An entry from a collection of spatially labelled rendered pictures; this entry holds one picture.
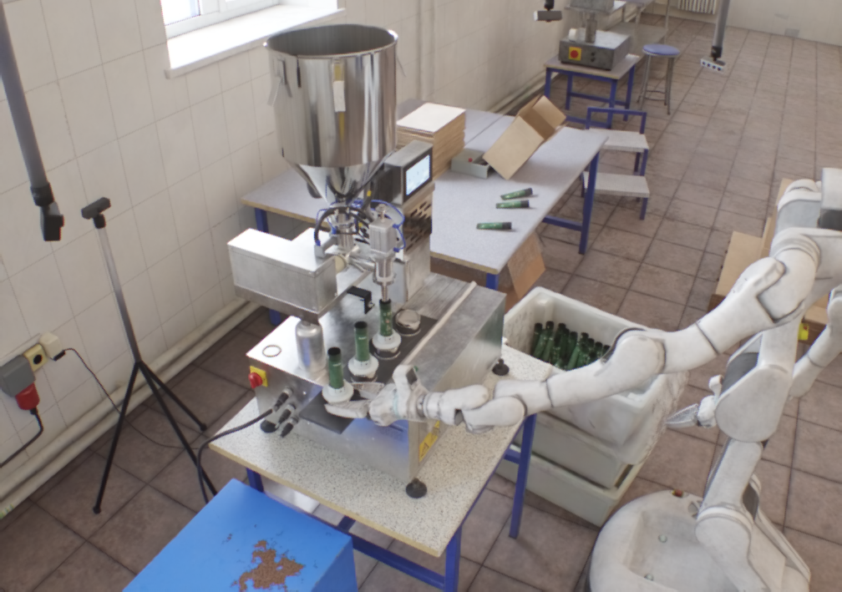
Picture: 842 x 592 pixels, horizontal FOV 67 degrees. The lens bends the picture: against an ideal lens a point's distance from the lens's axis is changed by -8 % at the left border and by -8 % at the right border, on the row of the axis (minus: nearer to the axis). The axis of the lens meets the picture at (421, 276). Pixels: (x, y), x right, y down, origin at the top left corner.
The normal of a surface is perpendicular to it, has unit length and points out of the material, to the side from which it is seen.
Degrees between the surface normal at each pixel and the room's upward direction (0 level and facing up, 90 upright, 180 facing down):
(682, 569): 0
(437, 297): 0
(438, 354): 0
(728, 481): 90
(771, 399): 91
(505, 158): 90
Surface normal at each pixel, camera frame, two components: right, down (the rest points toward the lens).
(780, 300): -0.26, 0.30
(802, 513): 0.00, -0.84
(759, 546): 0.53, -0.51
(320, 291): 0.88, 0.26
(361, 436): -0.48, 0.48
